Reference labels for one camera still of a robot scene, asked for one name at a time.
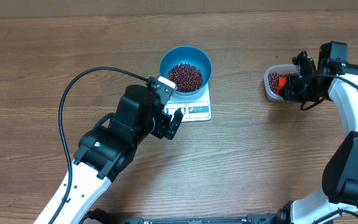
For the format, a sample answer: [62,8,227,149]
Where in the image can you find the red beans in bowl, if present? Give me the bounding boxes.
[168,63,203,93]

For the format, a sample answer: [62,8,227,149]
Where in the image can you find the red measuring scoop blue handle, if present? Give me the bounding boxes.
[276,77,287,95]

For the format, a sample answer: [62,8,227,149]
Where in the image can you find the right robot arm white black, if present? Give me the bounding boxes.
[269,41,358,223]

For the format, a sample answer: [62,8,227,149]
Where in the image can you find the white digital kitchen scale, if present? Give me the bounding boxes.
[163,84,211,122]

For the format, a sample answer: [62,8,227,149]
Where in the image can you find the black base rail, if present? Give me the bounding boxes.
[82,208,334,224]

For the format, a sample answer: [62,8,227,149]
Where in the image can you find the clear plastic container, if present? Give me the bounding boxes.
[264,64,298,102]

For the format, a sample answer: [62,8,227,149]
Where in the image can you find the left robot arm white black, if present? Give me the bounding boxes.
[36,84,183,223]

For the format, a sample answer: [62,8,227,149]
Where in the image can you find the teal bowl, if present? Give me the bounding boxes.
[159,46,212,93]

